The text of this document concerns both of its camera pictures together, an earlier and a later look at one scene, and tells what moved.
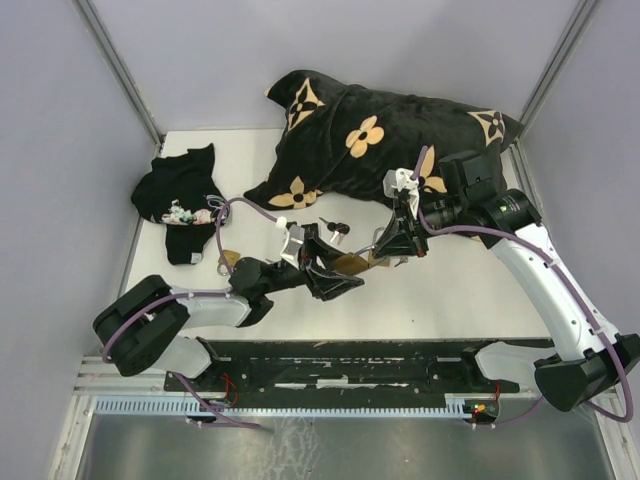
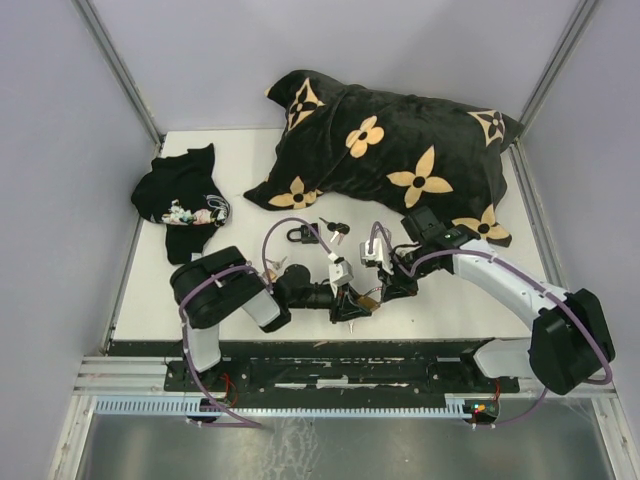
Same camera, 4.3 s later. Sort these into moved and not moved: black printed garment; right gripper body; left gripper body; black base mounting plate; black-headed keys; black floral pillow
Moved: left gripper body; right gripper body
Not moved: black printed garment; black floral pillow; black-headed keys; black base mounting plate
